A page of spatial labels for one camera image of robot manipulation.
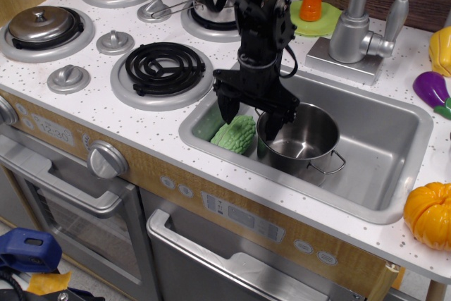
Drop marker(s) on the blue clamp tool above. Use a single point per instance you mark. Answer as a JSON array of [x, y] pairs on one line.
[[30, 251]]

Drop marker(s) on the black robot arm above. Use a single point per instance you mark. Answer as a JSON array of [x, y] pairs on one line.
[[265, 29]]

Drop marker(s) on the purple toy eggplant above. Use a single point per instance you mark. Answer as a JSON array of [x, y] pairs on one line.
[[432, 89]]

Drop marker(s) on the orange toy pumpkin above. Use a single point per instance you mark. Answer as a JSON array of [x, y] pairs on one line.
[[427, 215]]

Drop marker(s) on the yellow toy bell pepper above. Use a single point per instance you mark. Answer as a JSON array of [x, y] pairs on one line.
[[439, 51]]

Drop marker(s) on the silver toy faucet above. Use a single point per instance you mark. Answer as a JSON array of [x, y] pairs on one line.
[[354, 52]]

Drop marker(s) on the green toy lettuce leaf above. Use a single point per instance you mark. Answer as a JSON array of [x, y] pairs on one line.
[[322, 27]]

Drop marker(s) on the grey stove knob front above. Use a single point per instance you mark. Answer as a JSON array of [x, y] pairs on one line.
[[68, 79]]

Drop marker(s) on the silver dishwasher door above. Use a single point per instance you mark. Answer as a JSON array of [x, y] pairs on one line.
[[195, 259]]

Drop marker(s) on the grey stove knob back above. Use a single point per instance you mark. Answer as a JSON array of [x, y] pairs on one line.
[[153, 10]]

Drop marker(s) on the silver oven dial knob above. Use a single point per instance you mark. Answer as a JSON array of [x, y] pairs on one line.
[[105, 161]]

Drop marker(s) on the black coil burner front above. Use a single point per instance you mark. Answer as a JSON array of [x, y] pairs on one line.
[[164, 69]]

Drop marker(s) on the steel pot with handles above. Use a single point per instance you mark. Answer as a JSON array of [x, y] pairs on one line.
[[304, 148]]

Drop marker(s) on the silver dial knob left edge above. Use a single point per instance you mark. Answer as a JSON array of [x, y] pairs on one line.
[[7, 112]]

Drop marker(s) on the orange toy carrot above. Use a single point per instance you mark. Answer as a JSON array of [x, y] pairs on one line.
[[310, 10]]

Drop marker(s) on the silver oven door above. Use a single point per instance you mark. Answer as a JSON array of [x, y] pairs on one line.
[[98, 223]]

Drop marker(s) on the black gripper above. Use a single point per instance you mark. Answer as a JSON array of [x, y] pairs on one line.
[[258, 86]]

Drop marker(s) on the grey stove knob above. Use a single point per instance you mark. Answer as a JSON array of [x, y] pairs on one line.
[[153, 10], [115, 43], [68, 79]]

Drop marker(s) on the grey stove knob middle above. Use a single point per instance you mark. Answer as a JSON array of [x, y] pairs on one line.
[[115, 43]]

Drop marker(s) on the grey sink basin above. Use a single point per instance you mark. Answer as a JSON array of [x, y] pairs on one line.
[[355, 150]]

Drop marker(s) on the steel lid left burner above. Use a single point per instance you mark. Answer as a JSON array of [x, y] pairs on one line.
[[44, 27]]

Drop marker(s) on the green toy bitter gourd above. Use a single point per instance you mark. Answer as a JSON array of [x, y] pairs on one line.
[[236, 136]]

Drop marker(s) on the yellow tape piece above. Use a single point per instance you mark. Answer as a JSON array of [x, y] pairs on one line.
[[45, 283]]

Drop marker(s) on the steel saucepan with handle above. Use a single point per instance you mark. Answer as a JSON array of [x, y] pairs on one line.
[[199, 8]]

